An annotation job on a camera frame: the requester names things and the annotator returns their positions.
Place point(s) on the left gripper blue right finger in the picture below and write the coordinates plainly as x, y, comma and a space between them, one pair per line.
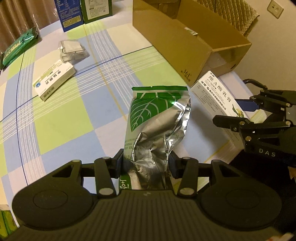
174, 164

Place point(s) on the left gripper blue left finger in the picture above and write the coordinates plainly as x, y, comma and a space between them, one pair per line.
119, 162

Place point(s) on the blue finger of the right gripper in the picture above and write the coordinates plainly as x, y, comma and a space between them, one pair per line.
247, 105

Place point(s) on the white green ointment box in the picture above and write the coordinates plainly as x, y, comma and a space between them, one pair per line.
218, 100

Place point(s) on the silver green leaf pouch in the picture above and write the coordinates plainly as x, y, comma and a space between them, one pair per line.
157, 122

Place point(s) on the checkered tablecloth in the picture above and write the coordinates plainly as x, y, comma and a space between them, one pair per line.
86, 117

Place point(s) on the brown cardboard box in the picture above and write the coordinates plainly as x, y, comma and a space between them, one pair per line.
191, 37

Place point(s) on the quilted beige chair cushion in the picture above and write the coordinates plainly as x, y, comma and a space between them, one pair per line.
238, 13

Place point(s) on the white tablet medicine box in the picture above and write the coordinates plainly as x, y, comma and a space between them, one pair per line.
53, 78

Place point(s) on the clear plastic packet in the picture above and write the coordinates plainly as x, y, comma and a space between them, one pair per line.
72, 51

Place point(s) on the green milk carton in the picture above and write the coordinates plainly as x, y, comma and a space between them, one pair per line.
93, 10

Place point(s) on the green tea packet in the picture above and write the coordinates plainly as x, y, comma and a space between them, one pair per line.
21, 45

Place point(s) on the blue milk carton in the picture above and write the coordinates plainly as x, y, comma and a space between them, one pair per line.
69, 13

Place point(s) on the beige curtain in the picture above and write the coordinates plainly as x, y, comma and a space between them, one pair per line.
19, 16

